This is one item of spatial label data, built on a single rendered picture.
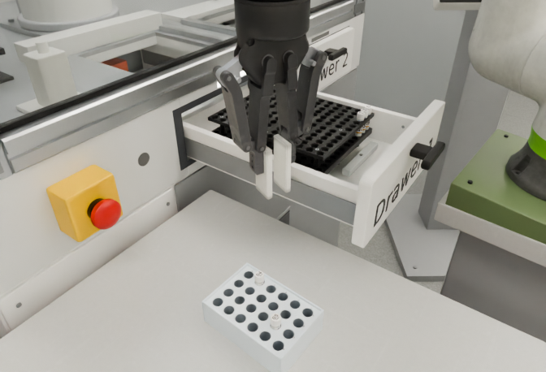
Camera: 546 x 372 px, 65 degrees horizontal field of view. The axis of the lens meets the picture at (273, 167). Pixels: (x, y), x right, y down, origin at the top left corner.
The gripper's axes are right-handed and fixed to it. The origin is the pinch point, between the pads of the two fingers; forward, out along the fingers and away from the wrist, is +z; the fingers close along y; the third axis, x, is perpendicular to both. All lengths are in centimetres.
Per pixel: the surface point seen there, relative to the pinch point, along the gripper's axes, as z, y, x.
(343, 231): 93, 75, 64
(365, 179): 0.8, 8.6, -7.2
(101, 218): 5.4, -19.7, 8.4
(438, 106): 0.5, 32.4, 1.9
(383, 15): 26, 148, 129
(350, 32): 1, 50, 44
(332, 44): 2, 41, 40
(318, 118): 3.3, 17.0, 13.2
